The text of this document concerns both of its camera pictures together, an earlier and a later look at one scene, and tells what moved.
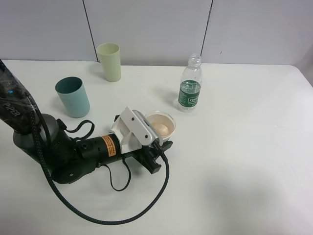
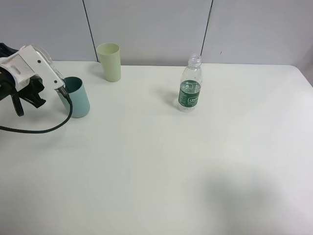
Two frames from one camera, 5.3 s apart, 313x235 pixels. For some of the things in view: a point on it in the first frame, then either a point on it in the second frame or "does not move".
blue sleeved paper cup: [164, 124] -> [47, 58]
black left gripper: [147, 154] -> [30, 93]
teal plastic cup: [73, 96] does not move
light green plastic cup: [109, 54] does not move
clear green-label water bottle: [190, 84] does not move
